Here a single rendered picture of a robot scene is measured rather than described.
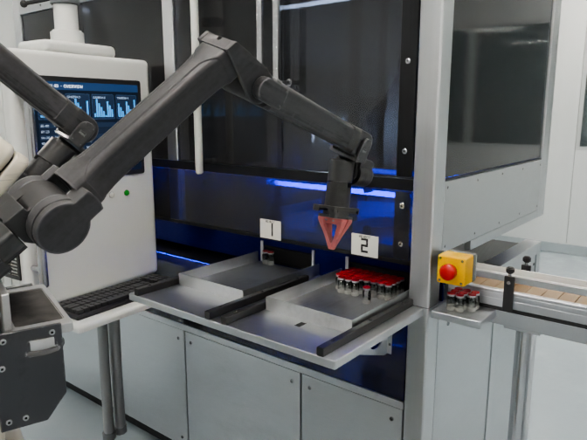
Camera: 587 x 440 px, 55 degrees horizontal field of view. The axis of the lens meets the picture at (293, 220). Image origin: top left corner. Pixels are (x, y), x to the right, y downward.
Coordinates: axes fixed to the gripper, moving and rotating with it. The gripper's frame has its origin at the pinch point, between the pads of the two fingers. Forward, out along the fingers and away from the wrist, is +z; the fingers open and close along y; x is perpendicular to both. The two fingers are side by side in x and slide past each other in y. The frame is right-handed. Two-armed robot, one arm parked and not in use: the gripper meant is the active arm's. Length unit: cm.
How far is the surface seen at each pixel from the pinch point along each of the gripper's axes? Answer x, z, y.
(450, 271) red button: -20.2, 3.4, 22.0
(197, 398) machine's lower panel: 76, 70, 39
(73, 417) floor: 153, 104, 39
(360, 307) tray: 0.6, 16.4, 18.0
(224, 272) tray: 51, 17, 20
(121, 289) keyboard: 77, 26, 1
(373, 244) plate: 3.1, 0.2, 25.2
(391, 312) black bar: -9.1, 15.1, 16.2
